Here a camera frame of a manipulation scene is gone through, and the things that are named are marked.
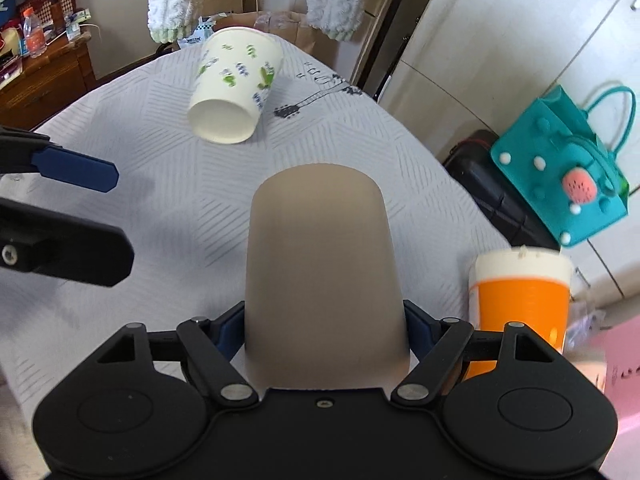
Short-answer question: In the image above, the tan steel tumbler cup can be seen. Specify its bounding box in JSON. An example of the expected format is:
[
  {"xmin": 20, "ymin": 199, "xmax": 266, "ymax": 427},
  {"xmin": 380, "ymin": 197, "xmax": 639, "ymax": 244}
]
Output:
[{"xmin": 245, "ymin": 164, "xmax": 410, "ymax": 391}]

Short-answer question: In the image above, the orange and white cup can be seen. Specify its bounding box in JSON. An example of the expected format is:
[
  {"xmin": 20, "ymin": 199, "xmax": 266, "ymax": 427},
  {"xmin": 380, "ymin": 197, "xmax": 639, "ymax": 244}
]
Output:
[{"xmin": 469, "ymin": 246, "xmax": 574, "ymax": 352}]

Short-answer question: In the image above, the white paper cup green print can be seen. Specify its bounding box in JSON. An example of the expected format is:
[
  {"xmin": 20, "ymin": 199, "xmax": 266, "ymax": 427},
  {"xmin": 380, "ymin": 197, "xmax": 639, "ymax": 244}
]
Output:
[{"xmin": 186, "ymin": 26, "xmax": 283, "ymax": 144}]

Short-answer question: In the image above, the brown wooden cabinet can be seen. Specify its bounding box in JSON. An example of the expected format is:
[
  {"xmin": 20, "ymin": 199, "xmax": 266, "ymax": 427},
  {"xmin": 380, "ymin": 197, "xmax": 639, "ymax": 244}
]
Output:
[{"xmin": 1, "ymin": 30, "xmax": 96, "ymax": 130}]

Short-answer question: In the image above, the plastic water bottle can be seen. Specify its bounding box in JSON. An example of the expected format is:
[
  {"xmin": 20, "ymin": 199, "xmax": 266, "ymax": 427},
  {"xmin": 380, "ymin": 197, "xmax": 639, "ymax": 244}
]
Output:
[{"xmin": 23, "ymin": 6, "xmax": 47, "ymax": 58}]

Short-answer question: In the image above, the white patterned tablecloth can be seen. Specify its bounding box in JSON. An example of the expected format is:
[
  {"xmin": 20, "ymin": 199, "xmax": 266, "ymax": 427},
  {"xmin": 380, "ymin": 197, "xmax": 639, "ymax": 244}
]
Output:
[{"xmin": 1, "ymin": 44, "xmax": 506, "ymax": 415}]

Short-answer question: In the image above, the pink paper gift bag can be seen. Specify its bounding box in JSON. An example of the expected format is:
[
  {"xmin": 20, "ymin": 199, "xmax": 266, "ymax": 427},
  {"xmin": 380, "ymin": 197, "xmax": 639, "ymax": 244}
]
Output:
[{"xmin": 576, "ymin": 318, "xmax": 639, "ymax": 434}]

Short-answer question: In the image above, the black suitcase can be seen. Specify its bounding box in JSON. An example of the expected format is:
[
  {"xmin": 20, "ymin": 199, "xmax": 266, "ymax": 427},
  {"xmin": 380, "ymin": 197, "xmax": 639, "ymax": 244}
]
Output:
[{"xmin": 442, "ymin": 130, "xmax": 560, "ymax": 250}]

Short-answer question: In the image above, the teal felt handbag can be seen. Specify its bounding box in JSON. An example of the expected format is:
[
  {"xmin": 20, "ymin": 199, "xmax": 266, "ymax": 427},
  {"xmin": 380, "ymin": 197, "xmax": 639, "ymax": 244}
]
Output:
[{"xmin": 490, "ymin": 84, "xmax": 637, "ymax": 247}]

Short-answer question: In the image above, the brown paper bag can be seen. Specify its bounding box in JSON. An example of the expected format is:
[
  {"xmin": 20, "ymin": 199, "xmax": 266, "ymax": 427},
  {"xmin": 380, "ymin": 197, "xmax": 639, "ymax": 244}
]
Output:
[{"xmin": 214, "ymin": 0, "xmax": 373, "ymax": 81}]

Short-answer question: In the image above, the black clothes rack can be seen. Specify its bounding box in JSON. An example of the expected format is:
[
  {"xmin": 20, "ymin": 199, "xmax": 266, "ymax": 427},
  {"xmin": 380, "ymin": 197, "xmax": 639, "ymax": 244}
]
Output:
[{"xmin": 356, "ymin": 0, "xmax": 430, "ymax": 101}]

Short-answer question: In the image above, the white wardrobe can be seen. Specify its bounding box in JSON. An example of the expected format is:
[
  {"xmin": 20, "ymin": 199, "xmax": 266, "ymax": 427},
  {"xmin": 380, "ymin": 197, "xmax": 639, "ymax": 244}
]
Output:
[{"xmin": 376, "ymin": 0, "xmax": 640, "ymax": 306}]

